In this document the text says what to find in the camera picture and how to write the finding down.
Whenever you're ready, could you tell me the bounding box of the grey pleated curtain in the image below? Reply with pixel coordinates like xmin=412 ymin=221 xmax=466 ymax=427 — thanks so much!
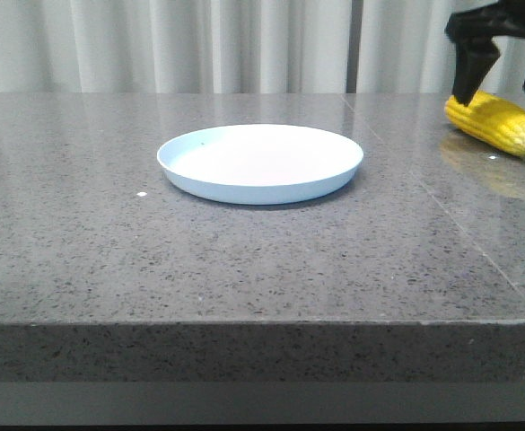
xmin=0 ymin=0 xmax=525 ymax=95

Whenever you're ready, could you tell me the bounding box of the yellow corn cob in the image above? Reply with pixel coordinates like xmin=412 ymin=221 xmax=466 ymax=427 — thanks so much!
xmin=444 ymin=90 xmax=525 ymax=157

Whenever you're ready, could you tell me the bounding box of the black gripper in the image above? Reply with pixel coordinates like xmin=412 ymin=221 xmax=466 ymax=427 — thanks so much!
xmin=445 ymin=1 xmax=525 ymax=106

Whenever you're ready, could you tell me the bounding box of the light blue round plate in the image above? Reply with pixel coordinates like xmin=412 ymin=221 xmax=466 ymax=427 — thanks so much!
xmin=156 ymin=124 xmax=363 ymax=206

